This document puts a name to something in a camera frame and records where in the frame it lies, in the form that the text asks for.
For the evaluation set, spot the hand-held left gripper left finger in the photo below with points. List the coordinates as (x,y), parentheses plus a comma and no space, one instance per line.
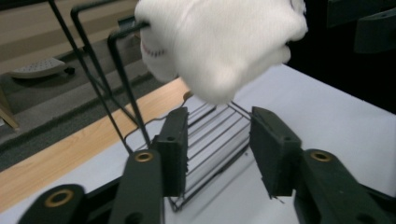
(175,155)

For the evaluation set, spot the white table mat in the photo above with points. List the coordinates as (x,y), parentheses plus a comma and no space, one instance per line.
(327,118)

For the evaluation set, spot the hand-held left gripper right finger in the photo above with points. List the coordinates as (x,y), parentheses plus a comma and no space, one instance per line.
(275,155)

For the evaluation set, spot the white towel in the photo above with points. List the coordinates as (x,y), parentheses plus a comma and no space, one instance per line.
(224,46)

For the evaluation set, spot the grey chair base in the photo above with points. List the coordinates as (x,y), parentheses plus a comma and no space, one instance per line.
(37,68)

